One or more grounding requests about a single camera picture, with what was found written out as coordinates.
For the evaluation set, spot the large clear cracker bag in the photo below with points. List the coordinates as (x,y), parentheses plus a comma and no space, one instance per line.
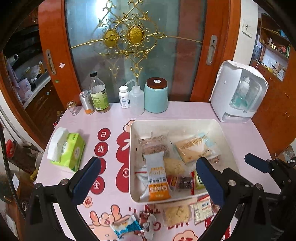
(197,146)

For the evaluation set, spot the white pill bottle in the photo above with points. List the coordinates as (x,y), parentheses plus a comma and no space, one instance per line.
(124,97)

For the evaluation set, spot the wooden cabinet with shelves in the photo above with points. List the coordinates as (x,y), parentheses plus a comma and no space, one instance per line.
(275,118)

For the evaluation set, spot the rice puff snack pack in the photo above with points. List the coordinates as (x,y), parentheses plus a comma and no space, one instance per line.
(176,215)

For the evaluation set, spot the clear pastry snack pack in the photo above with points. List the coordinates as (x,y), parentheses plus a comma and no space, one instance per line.
(174,166)

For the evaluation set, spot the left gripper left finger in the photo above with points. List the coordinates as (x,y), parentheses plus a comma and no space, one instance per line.
(83,180)

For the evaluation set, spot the cardboard box on floor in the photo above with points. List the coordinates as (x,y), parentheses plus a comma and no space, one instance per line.
(288,156)

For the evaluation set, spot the light blue ceramic jar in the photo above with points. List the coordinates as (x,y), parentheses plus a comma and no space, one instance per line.
(156,95)

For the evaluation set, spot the white squeeze bottle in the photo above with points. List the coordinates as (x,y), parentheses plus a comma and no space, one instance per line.
(136,96)

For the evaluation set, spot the green tissue box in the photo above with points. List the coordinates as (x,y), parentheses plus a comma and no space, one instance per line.
(66,149)

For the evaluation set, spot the white plastic storage bin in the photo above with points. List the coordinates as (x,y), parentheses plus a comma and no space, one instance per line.
(177,130)

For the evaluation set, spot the white cosmetic storage case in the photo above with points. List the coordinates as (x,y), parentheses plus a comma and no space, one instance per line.
(238,92)

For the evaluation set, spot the silver orange can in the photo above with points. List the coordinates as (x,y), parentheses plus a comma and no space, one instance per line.
(87,102)

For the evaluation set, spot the brown white candy wrapper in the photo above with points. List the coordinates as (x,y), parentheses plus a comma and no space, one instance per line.
(146,222)

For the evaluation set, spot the red nut snack packet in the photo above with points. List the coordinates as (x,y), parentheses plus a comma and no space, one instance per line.
(177,183)

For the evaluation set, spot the glass bottle green label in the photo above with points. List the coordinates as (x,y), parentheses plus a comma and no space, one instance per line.
(98,93)

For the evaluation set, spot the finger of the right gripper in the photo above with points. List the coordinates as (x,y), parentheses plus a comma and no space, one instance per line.
(257,163)

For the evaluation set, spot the wooden sliding glass door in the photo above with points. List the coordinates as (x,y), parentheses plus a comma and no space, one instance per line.
(182,42)

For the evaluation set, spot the white printed snack bag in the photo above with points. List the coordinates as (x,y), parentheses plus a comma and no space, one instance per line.
(141,174)

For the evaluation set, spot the red edged white packet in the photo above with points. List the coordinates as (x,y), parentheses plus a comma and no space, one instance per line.
(204,209)

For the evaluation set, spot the orange white oat bar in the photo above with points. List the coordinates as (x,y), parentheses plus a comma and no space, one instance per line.
(157,180)

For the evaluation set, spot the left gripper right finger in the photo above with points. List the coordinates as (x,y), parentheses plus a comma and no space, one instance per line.
(212,180)

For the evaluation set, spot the green snack packet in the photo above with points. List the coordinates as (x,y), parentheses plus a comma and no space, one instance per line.
(198,184)

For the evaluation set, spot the small glass jar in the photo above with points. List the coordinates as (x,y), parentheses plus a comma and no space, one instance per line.
(72,107)

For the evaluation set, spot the blue foil snack packet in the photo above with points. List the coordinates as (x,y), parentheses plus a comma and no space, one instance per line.
(129,225)

